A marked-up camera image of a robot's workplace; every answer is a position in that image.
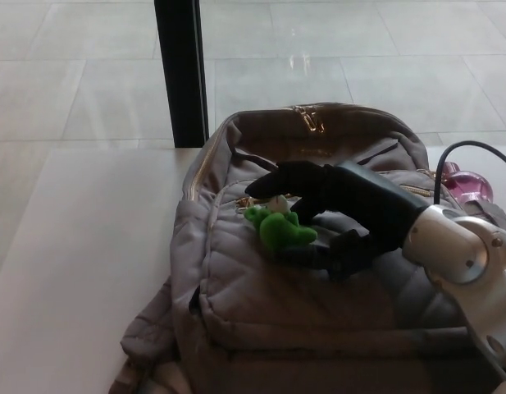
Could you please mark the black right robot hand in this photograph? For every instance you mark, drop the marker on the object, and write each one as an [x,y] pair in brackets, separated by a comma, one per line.
[359,209]

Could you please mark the black vertical frame post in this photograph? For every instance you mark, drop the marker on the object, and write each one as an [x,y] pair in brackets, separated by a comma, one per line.
[180,74]

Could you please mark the grey quilted backpack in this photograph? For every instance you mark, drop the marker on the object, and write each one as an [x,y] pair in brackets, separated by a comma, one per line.
[277,320]

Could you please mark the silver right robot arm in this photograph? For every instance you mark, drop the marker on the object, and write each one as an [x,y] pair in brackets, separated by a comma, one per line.
[466,254]

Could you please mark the pink glass perfume bottle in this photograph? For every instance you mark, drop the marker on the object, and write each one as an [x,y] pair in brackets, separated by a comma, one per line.
[470,186]

